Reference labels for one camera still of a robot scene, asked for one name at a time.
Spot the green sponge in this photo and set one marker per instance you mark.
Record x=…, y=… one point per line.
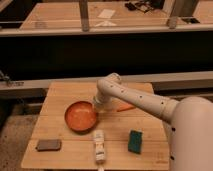
x=135, y=141

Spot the white bottle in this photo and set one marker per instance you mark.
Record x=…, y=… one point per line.
x=99, y=142

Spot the black phone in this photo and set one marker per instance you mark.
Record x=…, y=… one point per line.
x=191, y=20

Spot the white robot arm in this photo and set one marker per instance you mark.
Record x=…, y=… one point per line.
x=191, y=121

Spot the grey metal post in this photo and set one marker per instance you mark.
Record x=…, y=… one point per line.
x=84, y=15
x=175, y=12

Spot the white paper sheet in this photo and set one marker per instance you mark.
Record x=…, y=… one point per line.
x=106, y=14

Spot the grey brown sponge block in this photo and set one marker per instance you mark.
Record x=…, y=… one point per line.
x=48, y=145

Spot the orange carrot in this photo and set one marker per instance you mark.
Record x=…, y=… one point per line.
x=125, y=107

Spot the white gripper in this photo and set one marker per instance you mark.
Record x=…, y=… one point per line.
x=100, y=107

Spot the orange ceramic bowl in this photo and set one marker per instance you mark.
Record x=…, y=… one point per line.
x=80, y=116

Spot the grey metal post right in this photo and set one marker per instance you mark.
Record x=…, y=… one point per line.
x=175, y=12

